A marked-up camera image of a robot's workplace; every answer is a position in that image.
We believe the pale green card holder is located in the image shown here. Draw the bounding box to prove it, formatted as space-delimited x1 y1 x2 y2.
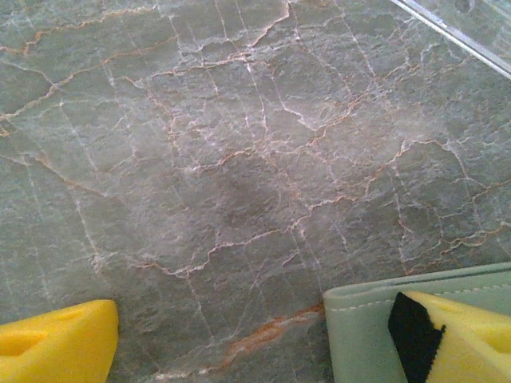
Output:
322 262 511 383

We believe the clear acrylic card stand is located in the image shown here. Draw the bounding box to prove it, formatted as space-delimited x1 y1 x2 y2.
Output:
389 0 511 81

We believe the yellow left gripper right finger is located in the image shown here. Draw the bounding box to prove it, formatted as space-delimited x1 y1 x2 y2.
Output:
387 290 511 383

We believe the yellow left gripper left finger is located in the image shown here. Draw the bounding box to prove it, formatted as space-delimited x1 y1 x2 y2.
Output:
0 298 120 383

